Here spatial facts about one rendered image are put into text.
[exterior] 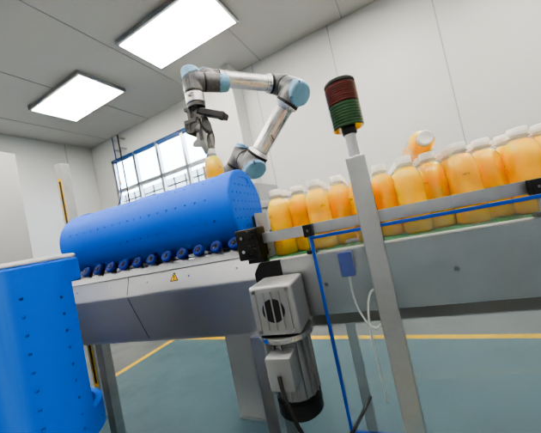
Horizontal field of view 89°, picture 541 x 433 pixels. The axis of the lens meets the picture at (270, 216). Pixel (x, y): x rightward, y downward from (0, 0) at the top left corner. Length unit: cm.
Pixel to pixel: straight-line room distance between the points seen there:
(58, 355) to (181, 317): 42
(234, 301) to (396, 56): 355
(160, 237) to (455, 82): 350
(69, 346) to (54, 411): 14
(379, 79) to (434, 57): 58
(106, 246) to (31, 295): 49
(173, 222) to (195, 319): 38
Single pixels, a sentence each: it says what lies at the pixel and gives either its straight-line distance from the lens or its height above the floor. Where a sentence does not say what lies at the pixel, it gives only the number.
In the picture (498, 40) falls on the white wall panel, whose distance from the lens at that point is 409.
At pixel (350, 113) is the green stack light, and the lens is 59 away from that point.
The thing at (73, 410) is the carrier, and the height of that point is 65.
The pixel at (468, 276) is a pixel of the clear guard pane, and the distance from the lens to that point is 73.
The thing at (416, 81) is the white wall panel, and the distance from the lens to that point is 390.
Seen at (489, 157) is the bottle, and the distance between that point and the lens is 88.
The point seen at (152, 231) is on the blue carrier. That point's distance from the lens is 112.
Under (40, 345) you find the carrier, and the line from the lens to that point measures 89.
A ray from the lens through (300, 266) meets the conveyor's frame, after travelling 77.
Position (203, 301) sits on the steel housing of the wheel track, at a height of 78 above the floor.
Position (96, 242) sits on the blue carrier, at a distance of 134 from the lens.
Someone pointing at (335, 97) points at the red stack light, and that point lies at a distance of 61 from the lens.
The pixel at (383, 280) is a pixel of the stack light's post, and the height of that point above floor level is 85.
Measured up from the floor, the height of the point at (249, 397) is 12.
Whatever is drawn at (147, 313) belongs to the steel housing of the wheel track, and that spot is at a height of 76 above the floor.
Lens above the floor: 100
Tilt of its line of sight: 2 degrees up
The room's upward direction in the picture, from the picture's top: 12 degrees counter-clockwise
